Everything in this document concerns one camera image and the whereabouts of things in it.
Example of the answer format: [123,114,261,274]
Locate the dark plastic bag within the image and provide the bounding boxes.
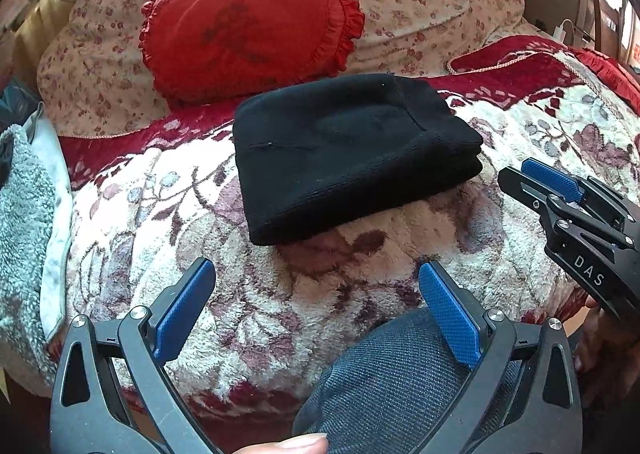
[0,77,38,125]

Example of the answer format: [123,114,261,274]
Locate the red and white floral blanket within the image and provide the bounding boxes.
[42,34,640,435]

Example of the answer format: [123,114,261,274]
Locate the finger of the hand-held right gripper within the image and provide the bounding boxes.
[498,167,638,250]
[520,157,640,235]

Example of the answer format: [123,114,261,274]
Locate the red ruffled pillow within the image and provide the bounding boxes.
[139,0,366,102]

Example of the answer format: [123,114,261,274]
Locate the yellow cloth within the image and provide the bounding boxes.
[0,0,101,70]

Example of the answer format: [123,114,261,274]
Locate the person's blue jeans leg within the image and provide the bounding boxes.
[292,307,523,454]

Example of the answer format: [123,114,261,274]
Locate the grey fluffy towel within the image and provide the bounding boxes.
[0,121,58,375]

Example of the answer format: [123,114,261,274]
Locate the white charger cable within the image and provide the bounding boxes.
[547,19,583,42]

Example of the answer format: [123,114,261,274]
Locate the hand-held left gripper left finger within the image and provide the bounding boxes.
[49,257,226,454]

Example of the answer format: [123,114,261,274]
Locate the person's right hand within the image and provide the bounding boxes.
[572,297,640,405]

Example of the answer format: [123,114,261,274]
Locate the person's left hand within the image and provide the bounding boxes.
[277,432,329,454]

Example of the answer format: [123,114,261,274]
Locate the white cloth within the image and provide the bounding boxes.
[27,102,76,340]

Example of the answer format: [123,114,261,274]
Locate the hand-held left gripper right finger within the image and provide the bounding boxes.
[417,261,585,454]

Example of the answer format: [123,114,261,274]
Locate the black pants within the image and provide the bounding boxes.
[234,73,485,246]

